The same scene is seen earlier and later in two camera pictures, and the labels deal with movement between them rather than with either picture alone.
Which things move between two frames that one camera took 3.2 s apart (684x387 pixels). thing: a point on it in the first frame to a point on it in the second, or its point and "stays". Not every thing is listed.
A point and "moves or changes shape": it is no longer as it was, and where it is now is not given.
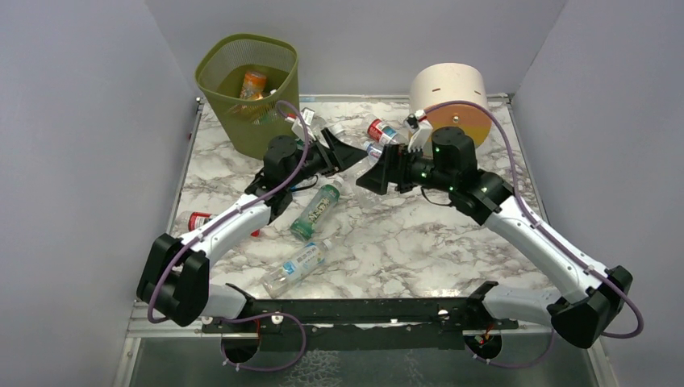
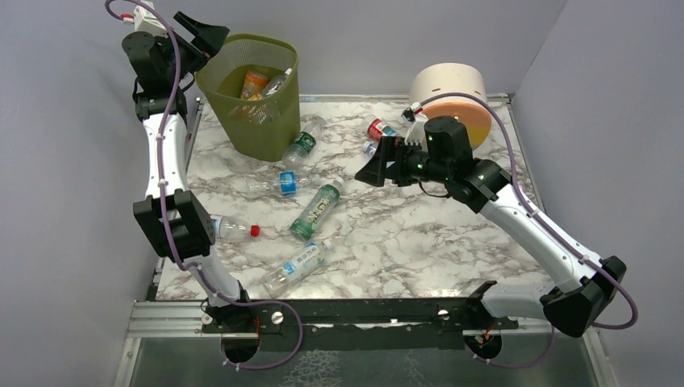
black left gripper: (323, 158) to (191, 41)
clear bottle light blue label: (310, 257) stays
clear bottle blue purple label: (373, 151) moves or changes shape
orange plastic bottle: (254, 84) stays
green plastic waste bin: (245, 76) stays
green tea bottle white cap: (306, 224) stays
